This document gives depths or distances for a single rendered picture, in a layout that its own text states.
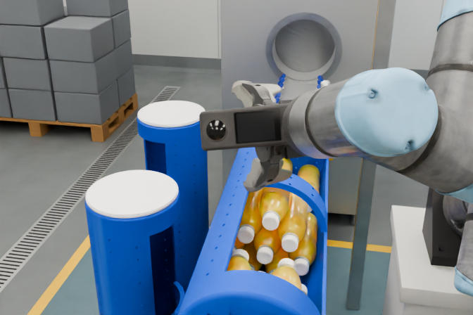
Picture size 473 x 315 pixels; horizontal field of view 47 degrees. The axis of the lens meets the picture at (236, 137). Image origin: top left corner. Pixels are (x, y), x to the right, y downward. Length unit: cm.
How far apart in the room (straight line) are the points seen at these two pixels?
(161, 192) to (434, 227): 81
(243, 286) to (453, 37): 59
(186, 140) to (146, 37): 428
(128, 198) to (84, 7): 323
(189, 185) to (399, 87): 185
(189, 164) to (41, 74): 258
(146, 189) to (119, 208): 13
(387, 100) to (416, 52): 561
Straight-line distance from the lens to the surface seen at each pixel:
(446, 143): 53
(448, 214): 123
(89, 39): 433
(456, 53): 58
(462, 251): 107
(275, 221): 128
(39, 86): 468
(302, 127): 55
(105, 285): 177
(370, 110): 46
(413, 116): 48
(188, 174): 225
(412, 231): 135
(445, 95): 56
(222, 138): 62
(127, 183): 174
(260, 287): 100
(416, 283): 119
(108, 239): 165
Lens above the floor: 187
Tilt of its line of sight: 24 degrees down
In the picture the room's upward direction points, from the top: straight up
